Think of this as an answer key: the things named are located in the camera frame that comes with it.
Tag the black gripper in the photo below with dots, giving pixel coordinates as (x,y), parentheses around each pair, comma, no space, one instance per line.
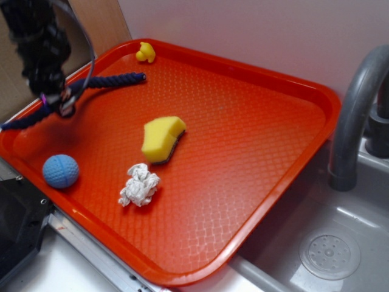
(43,47)

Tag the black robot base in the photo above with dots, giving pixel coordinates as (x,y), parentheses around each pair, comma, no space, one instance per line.
(25,214)

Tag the blue dimpled ball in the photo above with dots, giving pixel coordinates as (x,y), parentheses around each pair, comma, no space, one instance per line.
(60,171)

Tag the light wooden board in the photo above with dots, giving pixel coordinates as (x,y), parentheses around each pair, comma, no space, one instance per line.
(104,22)

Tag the yellow rubber duck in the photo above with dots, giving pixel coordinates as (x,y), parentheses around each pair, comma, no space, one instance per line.
(146,53)

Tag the yellow sponge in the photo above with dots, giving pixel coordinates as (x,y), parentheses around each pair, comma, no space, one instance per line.
(160,138)

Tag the crumpled white paper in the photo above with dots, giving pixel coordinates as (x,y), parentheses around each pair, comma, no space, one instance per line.
(140,188)

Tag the red plastic tray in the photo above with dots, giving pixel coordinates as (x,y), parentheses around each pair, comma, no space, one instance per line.
(249,133)

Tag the grey sink basin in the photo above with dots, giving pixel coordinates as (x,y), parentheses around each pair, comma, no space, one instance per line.
(270,259)

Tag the sink drain strainer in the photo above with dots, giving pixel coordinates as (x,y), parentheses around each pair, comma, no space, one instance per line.
(329,256)

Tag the grey faucet spout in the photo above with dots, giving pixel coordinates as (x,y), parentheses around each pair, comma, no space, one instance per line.
(365,107)

